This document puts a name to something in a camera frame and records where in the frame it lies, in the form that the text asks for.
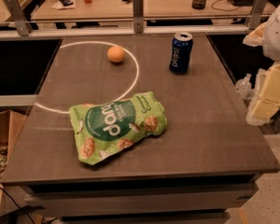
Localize right metal bracket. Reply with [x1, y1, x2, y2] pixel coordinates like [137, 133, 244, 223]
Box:
[245, 0, 268, 30]

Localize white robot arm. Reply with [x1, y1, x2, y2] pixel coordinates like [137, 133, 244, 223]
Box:
[243, 5, 280, 126]

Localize black floor cable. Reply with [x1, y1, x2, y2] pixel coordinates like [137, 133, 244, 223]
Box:
[0, 181, 36, 224]

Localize black mesh pen cup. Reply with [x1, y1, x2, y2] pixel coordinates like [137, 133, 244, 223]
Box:
[192, 0, 207, 9]

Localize middle metal bracket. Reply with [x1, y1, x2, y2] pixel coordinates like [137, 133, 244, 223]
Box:
[133, 0, 144, 33]

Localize metal bracket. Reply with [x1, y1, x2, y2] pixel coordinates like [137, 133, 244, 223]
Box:
[245, 0, 268, 30]
[4, 0, 32, 36]
[133, 0, 144, 33]

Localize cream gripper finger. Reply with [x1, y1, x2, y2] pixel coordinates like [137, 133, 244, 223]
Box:
[245, 62, 280, 126]
[243, 22, 267, 47]

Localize clear sanitizer bottle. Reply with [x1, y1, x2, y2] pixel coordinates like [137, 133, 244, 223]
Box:
[235, 74, 252, 99]

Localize cardboard box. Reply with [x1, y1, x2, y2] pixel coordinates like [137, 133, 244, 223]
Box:
[0, 109, 28, 182]

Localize left metal bracket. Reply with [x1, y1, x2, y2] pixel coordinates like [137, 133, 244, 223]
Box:
[4, 0, 32, 36]

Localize blue pepsi can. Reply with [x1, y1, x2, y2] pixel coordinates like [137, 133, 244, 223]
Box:
[169, 32, 193, 75]

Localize green chips bag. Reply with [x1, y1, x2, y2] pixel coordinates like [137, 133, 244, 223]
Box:
[69, 91, 167, 165]

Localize orange fruit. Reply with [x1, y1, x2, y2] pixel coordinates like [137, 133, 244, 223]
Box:
[107, 46, 125, 63]

